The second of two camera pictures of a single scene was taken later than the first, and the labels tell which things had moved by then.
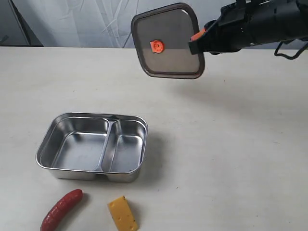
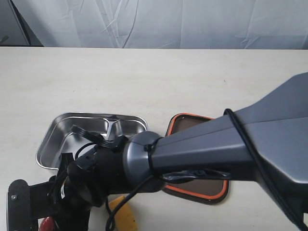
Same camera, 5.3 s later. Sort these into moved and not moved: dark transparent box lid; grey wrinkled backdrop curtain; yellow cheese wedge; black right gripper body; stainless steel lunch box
Moved: black right gripper body; dark transparent box lid
Not moved: yellow cheese wedge; grey wrinkled backdrop curtain; stainless steel lunch box
